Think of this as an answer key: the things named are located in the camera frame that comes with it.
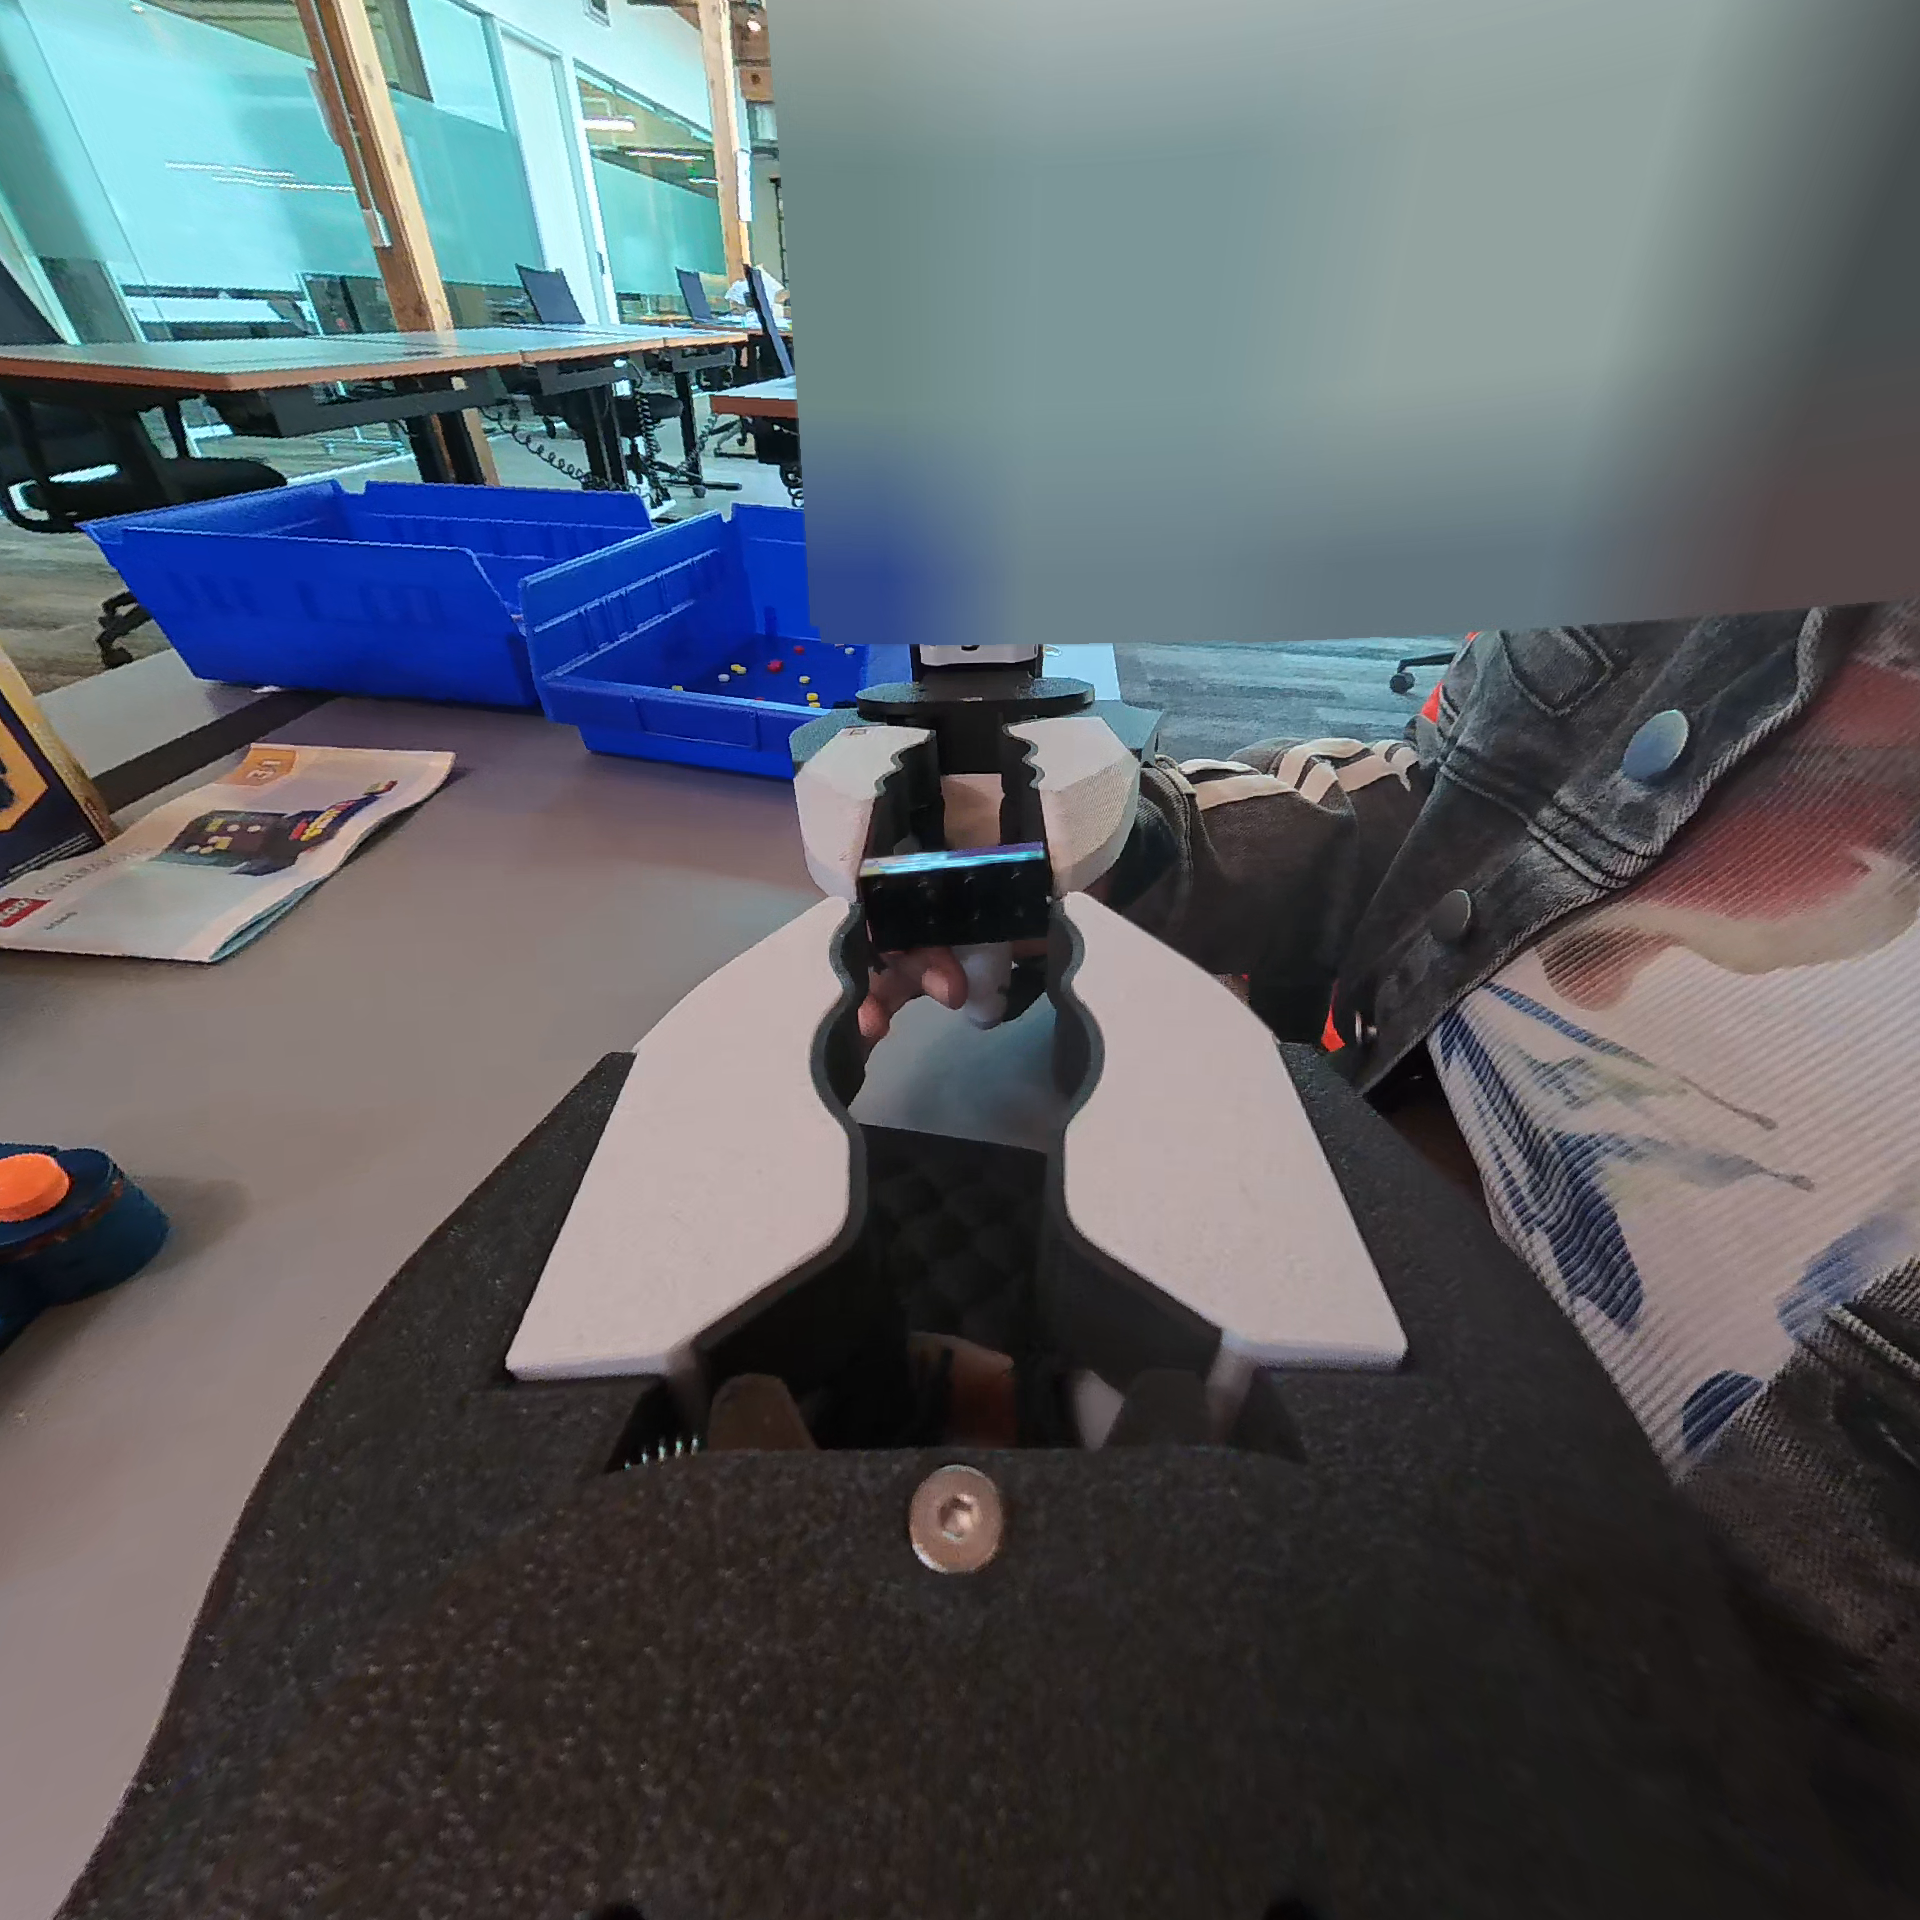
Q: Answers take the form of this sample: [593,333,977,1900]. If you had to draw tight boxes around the scattered small colourful studs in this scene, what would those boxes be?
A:
[672,642,869,710]

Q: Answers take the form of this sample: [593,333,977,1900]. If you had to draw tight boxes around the black office chair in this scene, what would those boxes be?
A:
[0,270,290,670]

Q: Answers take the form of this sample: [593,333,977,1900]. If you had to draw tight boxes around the brick instruction booklet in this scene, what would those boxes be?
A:
[0,740,457,964]

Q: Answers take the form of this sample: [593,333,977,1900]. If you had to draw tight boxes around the wooden office desk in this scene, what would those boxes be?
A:
[0,329,753,497]

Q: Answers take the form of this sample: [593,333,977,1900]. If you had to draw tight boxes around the wooden pillar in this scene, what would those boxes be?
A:
[298,0,501,484]

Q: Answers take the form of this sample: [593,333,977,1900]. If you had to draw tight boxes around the person's right hand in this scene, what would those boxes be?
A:
[857,948,977,1048]

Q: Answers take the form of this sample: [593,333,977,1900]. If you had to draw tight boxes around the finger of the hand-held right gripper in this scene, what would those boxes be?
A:
[792,728,941,902]
[1008,720,1145,909]

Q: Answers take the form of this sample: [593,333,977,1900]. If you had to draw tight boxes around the small black Lego brick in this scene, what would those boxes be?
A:
[857,843,1052,952]

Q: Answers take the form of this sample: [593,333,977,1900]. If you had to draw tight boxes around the brick set box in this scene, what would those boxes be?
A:
[0,645,119,889]

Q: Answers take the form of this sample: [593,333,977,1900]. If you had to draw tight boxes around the dark blue brick game console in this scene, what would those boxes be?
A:
[0,1142,175,1354]

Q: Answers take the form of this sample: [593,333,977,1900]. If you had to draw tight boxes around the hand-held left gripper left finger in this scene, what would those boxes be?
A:
[505,896,876,1384]

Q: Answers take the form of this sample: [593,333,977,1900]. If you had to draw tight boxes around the blue storage bin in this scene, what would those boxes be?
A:
[516,504,922,782]
[81,481,656,710]

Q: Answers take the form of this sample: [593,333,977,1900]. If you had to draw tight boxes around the person's denim jacket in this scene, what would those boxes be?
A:
[1333,598,1920,1818]

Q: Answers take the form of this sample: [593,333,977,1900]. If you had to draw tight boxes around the person's left hand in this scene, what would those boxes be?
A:
[907,1333,1025,1450]

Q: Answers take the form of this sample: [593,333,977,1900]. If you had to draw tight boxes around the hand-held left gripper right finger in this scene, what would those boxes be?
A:
[1049,892,1410,1373]

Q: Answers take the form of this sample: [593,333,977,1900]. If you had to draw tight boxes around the black quilted wrist rest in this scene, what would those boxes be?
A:
[857,1123,1059,1344]

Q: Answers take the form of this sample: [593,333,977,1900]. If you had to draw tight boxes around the person's patterned shirt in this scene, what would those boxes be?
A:
[1424,645,1920,1478]

